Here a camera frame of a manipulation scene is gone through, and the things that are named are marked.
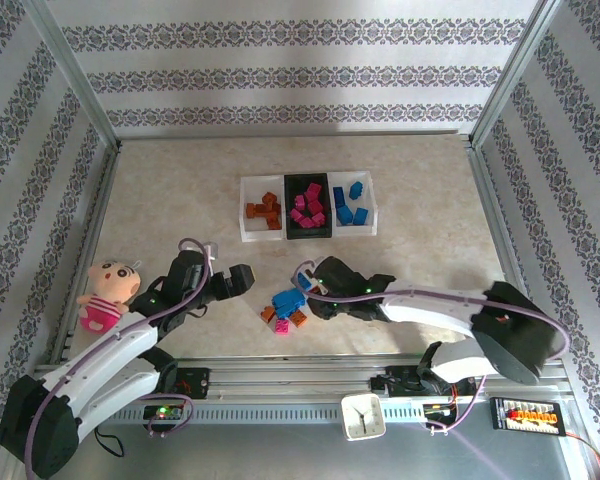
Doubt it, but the cartoon boy plush toy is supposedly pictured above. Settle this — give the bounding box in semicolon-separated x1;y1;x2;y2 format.
76;258;144;335

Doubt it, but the white plastic bin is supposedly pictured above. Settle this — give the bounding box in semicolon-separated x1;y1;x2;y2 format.
238;174;287;243
327;170;380;236

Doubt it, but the black plastic bin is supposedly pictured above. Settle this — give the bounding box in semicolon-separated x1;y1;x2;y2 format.
282;172;336;241

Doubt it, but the white square analog clock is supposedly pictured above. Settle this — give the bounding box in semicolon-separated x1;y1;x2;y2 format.
340;393;387;442

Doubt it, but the small circuit board green LED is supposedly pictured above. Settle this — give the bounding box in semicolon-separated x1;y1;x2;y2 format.
143;404;186;421

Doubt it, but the black power distribution board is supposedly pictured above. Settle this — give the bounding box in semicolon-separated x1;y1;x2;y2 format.
489;397;563;435

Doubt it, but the aluminium arm base rail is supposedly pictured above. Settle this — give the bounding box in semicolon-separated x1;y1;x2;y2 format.
172;357;456;401

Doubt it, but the aluminium side frame rail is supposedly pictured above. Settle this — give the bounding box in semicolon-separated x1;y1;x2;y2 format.
464;139;511;291
47;142;124;366

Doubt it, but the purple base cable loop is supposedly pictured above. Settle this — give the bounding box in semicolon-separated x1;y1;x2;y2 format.
426;374;487;436
147;394;194;439

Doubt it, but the grey slotted cable duct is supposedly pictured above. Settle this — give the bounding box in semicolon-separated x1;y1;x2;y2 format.
99;402;431;426

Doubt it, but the thin black cord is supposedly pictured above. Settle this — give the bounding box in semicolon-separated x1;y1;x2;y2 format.
93;424;126;457

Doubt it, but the aluminium frame post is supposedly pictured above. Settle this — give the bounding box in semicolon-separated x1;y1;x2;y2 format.
22;0;121;149
469;0;554;149

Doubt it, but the thin red wire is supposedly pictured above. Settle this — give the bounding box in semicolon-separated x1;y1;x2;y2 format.
559;428;600;476

